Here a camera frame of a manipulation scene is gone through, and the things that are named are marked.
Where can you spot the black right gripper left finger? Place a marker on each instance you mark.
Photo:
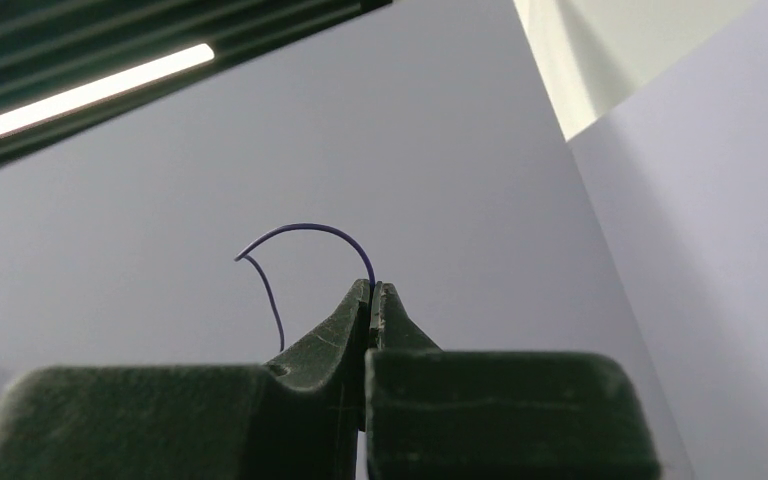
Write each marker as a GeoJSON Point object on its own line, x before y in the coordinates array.
{"type": "Point", "coordinates": [295, 417]}

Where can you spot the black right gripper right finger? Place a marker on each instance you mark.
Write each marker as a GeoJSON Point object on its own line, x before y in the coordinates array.
{"type": "Point", "coordinates": [436, 414]}

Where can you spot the ceiling light strip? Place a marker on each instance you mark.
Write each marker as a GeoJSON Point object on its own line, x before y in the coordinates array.
{"type": "Point", "coordinates": [105, 88]}

